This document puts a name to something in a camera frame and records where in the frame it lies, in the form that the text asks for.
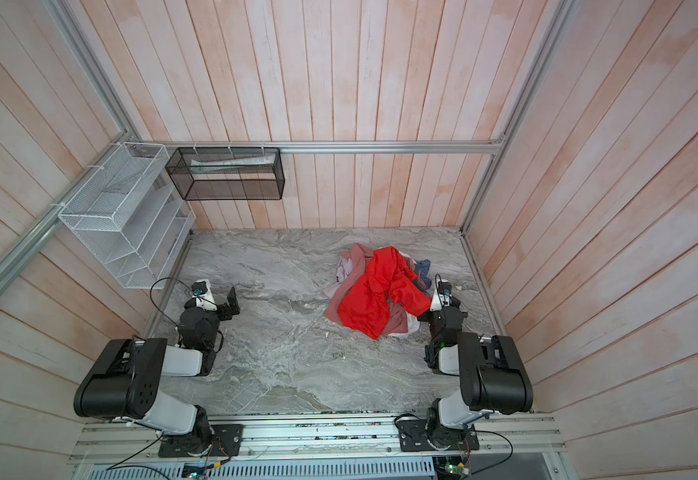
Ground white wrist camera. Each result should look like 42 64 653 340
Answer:
430 277 452 312
190 279 217 311

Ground white wire shelf rack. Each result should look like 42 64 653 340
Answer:
59 143 196 290

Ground aluminium front rail frame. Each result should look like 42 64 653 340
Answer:
68 412 577 479

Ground red cloth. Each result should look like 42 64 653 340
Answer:
338 247 431 340

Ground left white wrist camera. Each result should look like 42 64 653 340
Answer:
190 279 217 311

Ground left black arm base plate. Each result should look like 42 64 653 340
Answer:
158 423 244 458

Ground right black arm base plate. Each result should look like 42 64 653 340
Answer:
393 416 480 452

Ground black mesh basket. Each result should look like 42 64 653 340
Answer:
166 146 286 201

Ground light pink cloth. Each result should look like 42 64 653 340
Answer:
336 257 354 284

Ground dusty pink cloth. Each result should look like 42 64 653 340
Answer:
323 243 407 337

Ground blue cloth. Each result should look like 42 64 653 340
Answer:
414 259 432 292

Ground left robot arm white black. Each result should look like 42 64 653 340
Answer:
73 279 240 456

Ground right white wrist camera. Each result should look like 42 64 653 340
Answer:
430 277 452 312

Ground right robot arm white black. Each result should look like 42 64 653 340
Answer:
419 290 534 449

